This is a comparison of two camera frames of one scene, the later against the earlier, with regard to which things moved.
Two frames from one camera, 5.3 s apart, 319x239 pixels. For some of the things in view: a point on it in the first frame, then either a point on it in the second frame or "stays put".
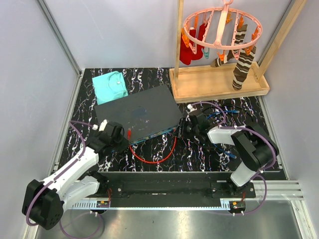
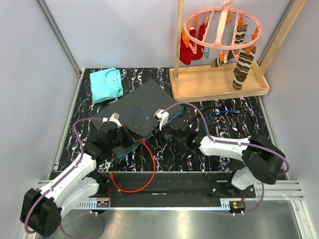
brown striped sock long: x=242 y=67 stays put
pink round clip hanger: x=222 y=29 stays put
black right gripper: x=183 y=122 -> x=158 y=134
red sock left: x=185 y=54 stays put
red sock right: x=200 y=52 stays put
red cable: x=129 y=136 -> x=111 y=178
